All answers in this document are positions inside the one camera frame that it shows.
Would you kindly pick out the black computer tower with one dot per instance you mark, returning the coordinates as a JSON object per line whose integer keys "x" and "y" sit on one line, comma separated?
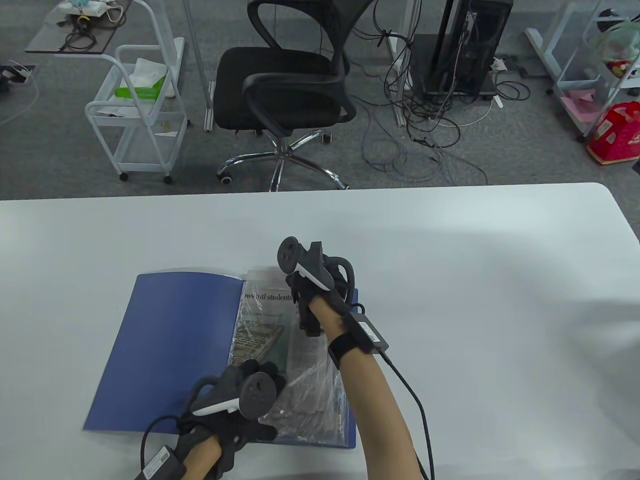
{"x": 475, "y": 50}

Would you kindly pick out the black wrist sensor box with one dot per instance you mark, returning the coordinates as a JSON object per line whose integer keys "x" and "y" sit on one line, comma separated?
{"x": 160, "y": 462}
{"x": 367, "y": 332}

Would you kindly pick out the plush toy in plastic bag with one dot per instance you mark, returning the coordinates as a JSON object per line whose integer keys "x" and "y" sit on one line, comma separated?
{"x": 620, "y": 45}

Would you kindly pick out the blue file folder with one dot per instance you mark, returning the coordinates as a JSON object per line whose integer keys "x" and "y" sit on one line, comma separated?
{"x": 165, "y": 350}

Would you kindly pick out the green tissue box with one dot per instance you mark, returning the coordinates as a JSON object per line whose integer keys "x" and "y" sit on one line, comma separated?
{"x": 137, "y": 92}

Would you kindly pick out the white rolling cart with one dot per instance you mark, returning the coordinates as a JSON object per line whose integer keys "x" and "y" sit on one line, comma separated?
{"x": 145, "y": 145}

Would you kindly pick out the black round-top controller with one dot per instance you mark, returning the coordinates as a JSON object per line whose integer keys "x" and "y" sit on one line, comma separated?
{"x": 257, "y": 395}
{"x": 310, "y": 267}

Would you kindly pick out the black office chair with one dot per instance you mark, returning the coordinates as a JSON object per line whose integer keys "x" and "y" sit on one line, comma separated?
{"x": 270, "y": 95}

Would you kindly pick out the person's right hand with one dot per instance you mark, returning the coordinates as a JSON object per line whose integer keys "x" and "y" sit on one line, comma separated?
{"x": 306, "y": 300}

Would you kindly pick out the white tissue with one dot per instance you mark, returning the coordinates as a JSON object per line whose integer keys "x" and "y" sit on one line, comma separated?
{"x": 147, "y": 70}

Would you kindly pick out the person's right forearm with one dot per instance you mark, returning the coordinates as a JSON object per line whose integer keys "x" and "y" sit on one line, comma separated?
{"x": 370, "y": 400}

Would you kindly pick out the pink paper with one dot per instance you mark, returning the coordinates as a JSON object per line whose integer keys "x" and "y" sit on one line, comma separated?
{"x": 580, "y": 107}

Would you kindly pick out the person's left forearm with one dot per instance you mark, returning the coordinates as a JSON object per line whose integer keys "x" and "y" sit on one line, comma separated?
{"x": 202, "y": 462}

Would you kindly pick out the person's left hand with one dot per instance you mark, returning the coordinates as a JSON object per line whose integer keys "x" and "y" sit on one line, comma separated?
{"x": 235, "y": 435}

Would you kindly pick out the white desk leg frame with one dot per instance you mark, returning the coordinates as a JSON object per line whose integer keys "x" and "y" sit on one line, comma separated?
{"x": 542, "y": 49}

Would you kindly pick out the white desk leg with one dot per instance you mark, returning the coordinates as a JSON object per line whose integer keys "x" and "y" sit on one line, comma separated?
{"x": 400, "y": 117}

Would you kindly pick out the black tower stand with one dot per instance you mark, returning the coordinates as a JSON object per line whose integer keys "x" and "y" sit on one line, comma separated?
{"x": 422, "y": 60}

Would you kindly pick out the black device on floor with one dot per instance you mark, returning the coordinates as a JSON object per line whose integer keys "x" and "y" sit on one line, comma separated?
{"x": 10, "y": 75}

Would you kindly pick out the red bag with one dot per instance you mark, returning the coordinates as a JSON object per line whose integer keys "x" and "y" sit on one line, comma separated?
{"x": 617, "y": 137}

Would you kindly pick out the newspaper with building photo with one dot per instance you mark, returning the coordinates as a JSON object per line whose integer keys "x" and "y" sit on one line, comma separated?
{"x": 260, "y": 330}

